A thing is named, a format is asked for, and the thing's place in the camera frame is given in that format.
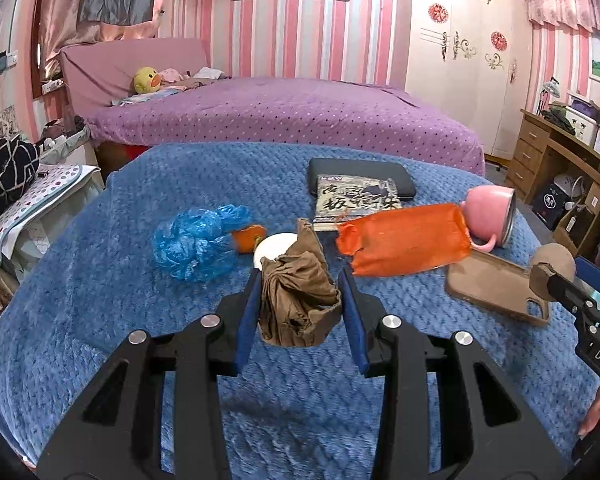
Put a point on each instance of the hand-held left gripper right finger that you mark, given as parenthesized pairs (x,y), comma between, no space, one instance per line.
(354,322)

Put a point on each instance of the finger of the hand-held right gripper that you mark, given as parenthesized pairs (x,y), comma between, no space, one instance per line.
(567,287)
(592,272)

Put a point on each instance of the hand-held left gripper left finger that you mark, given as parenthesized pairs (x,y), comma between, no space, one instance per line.
(247,322)

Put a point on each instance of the brown cardboard tube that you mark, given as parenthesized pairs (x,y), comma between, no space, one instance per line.
(552,262)

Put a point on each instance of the brown stocking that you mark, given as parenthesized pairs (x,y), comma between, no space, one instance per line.
(295,290)

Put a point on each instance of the orange peel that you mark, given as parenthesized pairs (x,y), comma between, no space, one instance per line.
(246,241)

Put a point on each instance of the patterned snack packet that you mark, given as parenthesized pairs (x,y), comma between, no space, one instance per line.
(355,200)

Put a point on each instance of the person's right hand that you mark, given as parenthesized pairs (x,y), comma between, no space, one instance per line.
(597,410)

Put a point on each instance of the brown paper bag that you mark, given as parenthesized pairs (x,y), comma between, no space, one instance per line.
(577,227)

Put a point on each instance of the white round lid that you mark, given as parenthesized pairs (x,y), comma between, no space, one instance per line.
(275,250)

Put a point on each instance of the beige phone case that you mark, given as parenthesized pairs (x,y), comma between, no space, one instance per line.
(490,282)

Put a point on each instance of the black paper bag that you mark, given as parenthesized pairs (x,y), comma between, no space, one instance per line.
(549,205)

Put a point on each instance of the white round fan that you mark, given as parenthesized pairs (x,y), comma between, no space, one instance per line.
(567,185)

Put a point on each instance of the blue plastic bag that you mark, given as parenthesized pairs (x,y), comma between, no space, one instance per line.
(190,245)

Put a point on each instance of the orange plastic package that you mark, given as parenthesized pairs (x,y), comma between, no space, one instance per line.
(405,240)

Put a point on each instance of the pink metal mug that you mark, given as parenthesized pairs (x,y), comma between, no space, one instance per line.
(485,210)

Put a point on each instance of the blue fleece blanket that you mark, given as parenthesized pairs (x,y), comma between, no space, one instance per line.
(130,320)

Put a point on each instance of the wooden desk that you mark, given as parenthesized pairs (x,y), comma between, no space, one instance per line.
(530,150)

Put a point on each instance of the white storage box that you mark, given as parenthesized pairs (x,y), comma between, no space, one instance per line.
(582,127)

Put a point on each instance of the black flat case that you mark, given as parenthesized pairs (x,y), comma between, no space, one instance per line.
(360,167)

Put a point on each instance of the dark green cloth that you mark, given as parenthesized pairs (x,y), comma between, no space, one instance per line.
(560,117)

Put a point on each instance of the desk lamp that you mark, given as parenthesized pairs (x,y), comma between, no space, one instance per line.
(550,91)

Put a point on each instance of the purple dotted bedspread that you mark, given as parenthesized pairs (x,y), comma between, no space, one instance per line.
(300,115)

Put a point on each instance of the white wardrobe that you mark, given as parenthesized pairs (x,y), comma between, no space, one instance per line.
(460,90)

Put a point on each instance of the polka dot cloth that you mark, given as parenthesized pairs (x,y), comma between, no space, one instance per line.
(50,190)

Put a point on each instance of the light blue cloth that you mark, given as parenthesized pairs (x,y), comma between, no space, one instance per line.
(140,97)

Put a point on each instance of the beige garment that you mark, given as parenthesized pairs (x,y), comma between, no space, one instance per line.
(207,75)

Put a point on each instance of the pink plush toy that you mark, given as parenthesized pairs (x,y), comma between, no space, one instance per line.
(170,75)

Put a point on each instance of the yellow duck plush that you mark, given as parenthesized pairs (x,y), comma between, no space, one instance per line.
(146,81)

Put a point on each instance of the black patterned cushion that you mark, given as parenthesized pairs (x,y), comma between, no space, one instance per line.
(10,170)

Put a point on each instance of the pink covered headboard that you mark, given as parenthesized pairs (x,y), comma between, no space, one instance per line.
(105,67)

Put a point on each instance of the white power strip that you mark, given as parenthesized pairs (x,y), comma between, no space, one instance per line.
(51,87)

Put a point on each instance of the pink satin curtain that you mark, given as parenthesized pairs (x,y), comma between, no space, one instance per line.
(60,5)

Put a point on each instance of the wooden bed frame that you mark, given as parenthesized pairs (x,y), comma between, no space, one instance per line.
(115,160)

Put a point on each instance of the wall switch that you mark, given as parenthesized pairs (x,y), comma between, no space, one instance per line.
(6,61)

